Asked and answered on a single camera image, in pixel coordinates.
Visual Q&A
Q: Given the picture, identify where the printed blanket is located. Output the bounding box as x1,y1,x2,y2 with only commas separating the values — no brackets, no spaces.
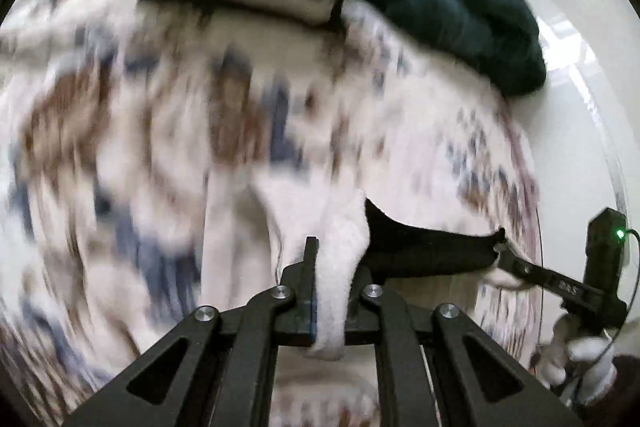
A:
0,0,543,427

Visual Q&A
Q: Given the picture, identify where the person's right forearm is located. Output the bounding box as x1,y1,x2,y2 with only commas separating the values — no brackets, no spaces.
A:
592,354,640,414

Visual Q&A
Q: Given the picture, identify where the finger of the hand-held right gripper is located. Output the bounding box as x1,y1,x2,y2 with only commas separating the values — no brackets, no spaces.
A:
494,243,590,309

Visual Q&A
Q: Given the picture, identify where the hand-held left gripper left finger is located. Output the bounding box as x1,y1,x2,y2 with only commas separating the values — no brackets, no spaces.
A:
65,236,320,427

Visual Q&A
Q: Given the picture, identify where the person's right hand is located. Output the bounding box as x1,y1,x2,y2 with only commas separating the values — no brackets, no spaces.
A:
536,313,619,406

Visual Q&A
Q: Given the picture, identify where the white and black small garment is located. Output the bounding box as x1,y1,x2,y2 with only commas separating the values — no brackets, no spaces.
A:
202,172,533,360

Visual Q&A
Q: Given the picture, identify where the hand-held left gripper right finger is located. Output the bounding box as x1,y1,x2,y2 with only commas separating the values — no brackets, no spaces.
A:
344,266,584,427

